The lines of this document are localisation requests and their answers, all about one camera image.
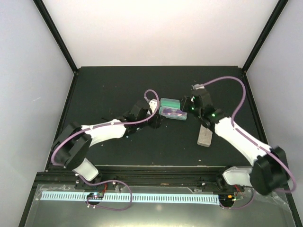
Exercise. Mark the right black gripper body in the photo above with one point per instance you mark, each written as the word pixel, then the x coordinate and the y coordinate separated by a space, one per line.
pixel 185 107

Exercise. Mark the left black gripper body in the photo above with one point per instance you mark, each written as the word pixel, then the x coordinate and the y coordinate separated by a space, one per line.
pixel 155 124

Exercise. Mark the pink framed sunglasses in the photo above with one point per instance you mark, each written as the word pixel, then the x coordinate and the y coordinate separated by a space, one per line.
pixel 172 112

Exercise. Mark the blue fuzzy glasses case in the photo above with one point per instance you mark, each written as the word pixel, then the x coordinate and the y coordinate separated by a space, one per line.
pixel 173 104

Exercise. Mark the grey fuzzy glasses case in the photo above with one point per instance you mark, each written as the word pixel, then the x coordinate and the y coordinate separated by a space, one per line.
pixel 205 137

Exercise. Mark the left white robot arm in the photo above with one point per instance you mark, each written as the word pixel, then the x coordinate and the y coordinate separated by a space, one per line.
pixel 71 147

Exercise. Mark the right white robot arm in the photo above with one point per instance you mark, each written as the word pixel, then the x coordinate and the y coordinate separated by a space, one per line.
pixel 268 169

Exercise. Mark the left green circuit board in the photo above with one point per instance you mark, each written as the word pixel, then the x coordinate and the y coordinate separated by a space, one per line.
pixel 95 196

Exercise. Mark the right small circuit board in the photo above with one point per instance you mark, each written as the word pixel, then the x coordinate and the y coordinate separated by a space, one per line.
pixel 227 198

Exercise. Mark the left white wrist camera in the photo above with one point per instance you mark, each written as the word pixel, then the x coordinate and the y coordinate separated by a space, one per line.
pixel 153 107

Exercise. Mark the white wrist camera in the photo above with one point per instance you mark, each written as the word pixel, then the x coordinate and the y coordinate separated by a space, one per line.
pixel 153 107
pixel 198 86

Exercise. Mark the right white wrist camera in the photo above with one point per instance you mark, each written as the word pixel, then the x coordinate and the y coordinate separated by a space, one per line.
pixel 198 86

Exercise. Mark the white slotted cable duct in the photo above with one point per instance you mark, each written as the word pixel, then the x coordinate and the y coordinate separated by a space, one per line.
pixel 134 197

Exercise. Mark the right black frame post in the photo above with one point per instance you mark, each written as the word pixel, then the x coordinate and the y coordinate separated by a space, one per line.
pixel 274 16

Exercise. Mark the black frame post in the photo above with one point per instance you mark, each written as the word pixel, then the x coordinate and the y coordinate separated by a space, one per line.
pixel 274 16
pixel 55 33

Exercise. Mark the left black frame post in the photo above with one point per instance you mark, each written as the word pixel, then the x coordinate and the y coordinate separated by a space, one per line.
pixel 55 33

